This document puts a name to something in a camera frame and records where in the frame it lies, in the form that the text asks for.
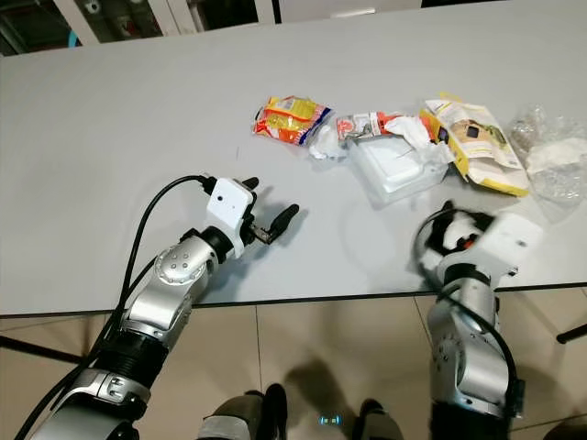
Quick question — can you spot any red white wrapper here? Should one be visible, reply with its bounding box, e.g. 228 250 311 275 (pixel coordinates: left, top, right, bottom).
335 111 409 141

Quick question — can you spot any robot leg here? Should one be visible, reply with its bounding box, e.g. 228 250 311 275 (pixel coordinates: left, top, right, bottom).
202 385 285 440
358 399 414 440

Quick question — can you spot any crumpled white tissue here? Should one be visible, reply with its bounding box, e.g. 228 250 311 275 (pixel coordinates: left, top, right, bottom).
309 125 349 162
387 115 437 150

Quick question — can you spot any yellow white snack bag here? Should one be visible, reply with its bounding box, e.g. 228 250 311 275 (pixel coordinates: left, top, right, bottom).
419 92 531 197

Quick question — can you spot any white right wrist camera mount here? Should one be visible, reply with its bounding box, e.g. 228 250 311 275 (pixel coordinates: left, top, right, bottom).
438 213 544 281

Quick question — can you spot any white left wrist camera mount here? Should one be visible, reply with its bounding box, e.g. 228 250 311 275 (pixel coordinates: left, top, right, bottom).
206 179 258 258

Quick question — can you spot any black table leg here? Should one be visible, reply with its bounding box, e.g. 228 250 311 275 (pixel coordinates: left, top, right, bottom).
555 323 587 346
0 335 76 368

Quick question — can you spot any orange yellow snack bag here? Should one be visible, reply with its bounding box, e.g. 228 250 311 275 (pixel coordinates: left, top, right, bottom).
252 95 333 148

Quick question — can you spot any robot left leg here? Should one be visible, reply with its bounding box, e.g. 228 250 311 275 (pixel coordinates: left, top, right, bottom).
202 385 285 440

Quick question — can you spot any clear plastic food container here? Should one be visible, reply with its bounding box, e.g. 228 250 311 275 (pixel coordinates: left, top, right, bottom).
347 136 455 206

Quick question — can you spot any white metal shelf rack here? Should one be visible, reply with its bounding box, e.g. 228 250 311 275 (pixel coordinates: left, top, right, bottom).
0 0 281 56

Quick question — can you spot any robot right leg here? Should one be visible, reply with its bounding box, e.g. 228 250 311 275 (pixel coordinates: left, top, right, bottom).
358 399 414 440

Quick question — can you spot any clear plastic bag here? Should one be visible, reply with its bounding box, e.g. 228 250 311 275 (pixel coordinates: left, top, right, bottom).
509 105 587 204

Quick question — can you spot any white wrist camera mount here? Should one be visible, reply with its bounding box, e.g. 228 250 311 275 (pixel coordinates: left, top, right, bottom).
206 179 258 258
438 213 544 281

